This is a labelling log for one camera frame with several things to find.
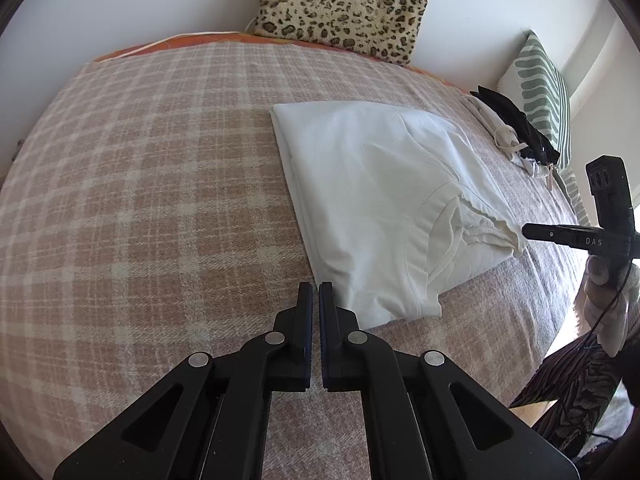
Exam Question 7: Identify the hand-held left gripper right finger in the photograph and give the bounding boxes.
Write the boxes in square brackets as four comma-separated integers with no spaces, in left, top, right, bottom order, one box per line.
[319,282,577,480]

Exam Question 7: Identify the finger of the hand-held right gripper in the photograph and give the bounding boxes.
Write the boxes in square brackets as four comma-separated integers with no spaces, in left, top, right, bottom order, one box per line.
[521,223,584,250]

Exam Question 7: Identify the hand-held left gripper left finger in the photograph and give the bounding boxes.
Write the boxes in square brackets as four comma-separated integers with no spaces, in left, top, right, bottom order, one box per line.
[52,282,314,480]

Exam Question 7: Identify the white t-shirt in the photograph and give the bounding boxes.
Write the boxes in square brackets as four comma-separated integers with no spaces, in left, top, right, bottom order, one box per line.
[270,101,527,331]

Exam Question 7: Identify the black folded clothes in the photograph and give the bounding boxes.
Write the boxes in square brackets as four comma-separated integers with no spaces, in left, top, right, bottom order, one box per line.
[470,85,561,163]

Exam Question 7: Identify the person's right hand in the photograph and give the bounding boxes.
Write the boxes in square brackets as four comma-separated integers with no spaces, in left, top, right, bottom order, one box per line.
[574,254,633,359]

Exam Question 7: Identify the zebra striped pants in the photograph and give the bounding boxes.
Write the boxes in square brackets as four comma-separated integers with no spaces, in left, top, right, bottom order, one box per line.
[509,339,626,458]

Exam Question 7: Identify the pink plaid blanket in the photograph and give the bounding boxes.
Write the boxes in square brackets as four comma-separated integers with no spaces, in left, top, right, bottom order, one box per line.
[0,40,601,480]

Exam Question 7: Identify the leopard print cushion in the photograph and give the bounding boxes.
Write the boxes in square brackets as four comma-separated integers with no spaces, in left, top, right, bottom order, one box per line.
[253,0,433,66]

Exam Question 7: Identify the black cable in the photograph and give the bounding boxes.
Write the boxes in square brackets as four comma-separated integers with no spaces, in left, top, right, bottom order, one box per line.
[570,259,633,441]

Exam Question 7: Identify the beige drawstring garment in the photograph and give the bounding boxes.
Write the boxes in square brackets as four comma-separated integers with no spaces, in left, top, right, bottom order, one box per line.
[461,94,526,163]

